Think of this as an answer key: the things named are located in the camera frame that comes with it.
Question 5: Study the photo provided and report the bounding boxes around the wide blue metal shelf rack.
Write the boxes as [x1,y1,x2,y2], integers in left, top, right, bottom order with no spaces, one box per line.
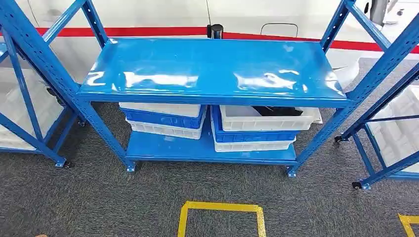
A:
[0,0,419,179]

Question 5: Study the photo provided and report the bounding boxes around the blue plastic crate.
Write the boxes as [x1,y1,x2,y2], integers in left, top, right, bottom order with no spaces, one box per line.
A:
[210,105,300,144]
[120,106,207,130]

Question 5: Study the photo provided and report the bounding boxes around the black item in crate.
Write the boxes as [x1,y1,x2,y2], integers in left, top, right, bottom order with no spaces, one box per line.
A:
[252,105,304,117]

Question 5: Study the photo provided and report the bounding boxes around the yellow floor tape square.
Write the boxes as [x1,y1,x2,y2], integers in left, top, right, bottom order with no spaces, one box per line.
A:
[397,214,419,237]
[177,201,267,237]

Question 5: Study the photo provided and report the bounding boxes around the grey machine base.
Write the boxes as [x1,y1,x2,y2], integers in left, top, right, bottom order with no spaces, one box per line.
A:
[363,0,405,27]

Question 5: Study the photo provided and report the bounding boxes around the black post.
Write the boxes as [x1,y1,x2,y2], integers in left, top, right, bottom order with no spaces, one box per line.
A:
[206,24,224,40]

